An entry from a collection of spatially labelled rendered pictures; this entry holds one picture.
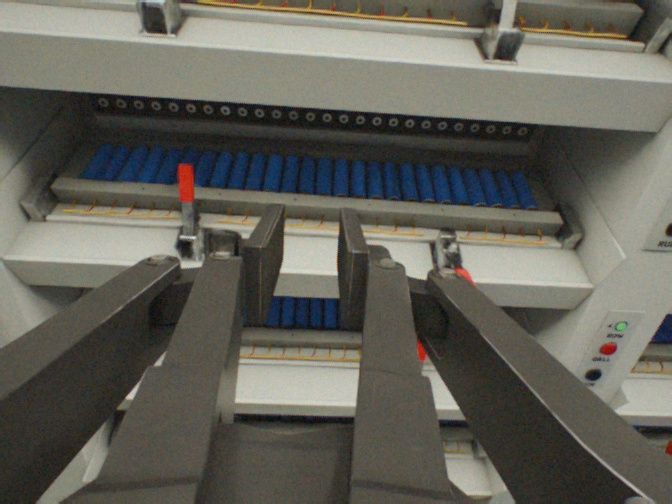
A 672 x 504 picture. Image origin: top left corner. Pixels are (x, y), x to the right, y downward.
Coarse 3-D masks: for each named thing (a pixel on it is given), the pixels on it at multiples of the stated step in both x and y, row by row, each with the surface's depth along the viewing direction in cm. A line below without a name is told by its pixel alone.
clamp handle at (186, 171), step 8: (184, 168) 37; (192, 168) 38; (184, 176) 37; (192, 176) 38; (184, 184) 38; (192, 184) 38; (184, 192) 38; (192, 192) 38; (184, 200) 38; (192, 200) 38; (184, 208) 38; (192, 208) 39; (184, 216) 39; (192, 216) 39; (184, 224) 39; (192, 224) 39; (184, 232) 39; (192, 232) 39
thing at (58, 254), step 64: (64, 128) 47; (192, 128) 49; (256, 128) 49; (320, 128) 49; (0, 192) 38; (576, 192) 45; (0, 256) 38; (64, 256) 39; (128, 256) 40; (320, 256) 41; (512, 256) 43; (576, 256) 44
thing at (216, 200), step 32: (64, 192) 42; (96, 192) 42; (128, 192) 42; (160, 192) 42; (224, 192) 43; (256, 192) 43; (256, 224) 43; (320, 224) 43; (384, 224) 45; (416, 224) 45; (448, 224) 44; (480, 224) 44; (512, 224) 44; (544, 224) 44
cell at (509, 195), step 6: (498, 174) 50; (504, 174) 49; (498, 180) 49; (504, 180) 49; (510, 180) 49; (498, 186) 49; (504, 186) 48; (510, 186) 48; (504, 192) 48; (510, 192) 47; (504, 198) 47; (510, 198) 47; (516, 198) 47; (504, 204) 47; (510, 204) 46; (516, 204) 46
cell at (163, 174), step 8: (168, 152) 47; (176, 152) 47; (168, 160) 46; (176, 160) 47; (160, 168) 46; (168, 168) 46; (176, 168) 47; (160, 176) 44; (168, 176) 45; (168, 184) 45
